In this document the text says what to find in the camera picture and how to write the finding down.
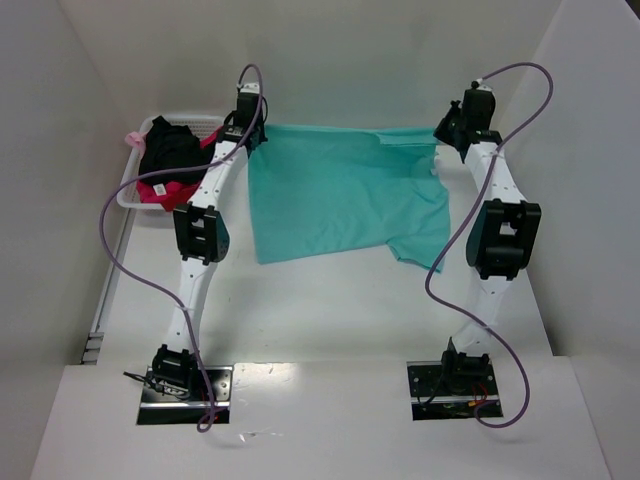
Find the teal t shirt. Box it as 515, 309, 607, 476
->
248, 125, 450, 268

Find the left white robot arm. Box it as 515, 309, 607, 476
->
152, 83, 266, 400

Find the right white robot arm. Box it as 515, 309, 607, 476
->
435, 81, 541, 395

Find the white plastic basket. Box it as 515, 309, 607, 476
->
116, 113, 224, 211

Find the black t shirt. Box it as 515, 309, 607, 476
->
138, 116, 215, 175

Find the red pink t shirt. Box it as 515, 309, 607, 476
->
136, 129, 219, 212

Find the light pink cloth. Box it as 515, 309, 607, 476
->
125, 131, 146, 152

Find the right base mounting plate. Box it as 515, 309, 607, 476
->
407, 362, 503, 421

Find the base mounting plate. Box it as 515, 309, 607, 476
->
407, 362, 503, 421
136, 366, 233, 426

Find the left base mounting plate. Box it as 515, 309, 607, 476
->
136, 366, 233, 426

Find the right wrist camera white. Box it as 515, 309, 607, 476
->
471, 79, 493, 92

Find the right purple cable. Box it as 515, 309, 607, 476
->
423, 61, 555, 429

